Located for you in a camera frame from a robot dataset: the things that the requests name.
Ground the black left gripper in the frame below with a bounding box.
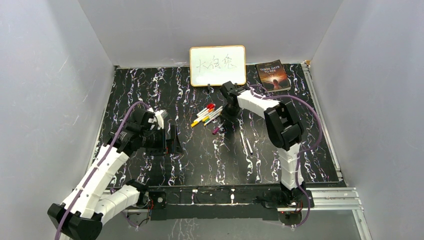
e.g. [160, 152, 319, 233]
[141, 125, 183, 156]

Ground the yellow cap marker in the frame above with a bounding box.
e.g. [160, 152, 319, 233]
[190, 115, 214, 128]

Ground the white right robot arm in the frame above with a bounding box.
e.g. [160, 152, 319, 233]
[219, 81, 304, 208]

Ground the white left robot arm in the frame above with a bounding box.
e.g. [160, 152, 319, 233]
[47, 107, 182, 240]

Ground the small whiteboard with writing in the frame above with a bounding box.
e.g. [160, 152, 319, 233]
[189, 45, 247, 87]

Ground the dark paperback book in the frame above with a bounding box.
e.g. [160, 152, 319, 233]
[255, 59, 291, 92]

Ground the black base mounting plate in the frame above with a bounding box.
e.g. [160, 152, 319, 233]
[145, 183, 315, 223]

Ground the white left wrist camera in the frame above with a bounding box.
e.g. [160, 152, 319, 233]
[153, 110, 168, 130]

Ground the aluminium frame rail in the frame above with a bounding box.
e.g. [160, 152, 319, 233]
[122, 185, 364, 213]

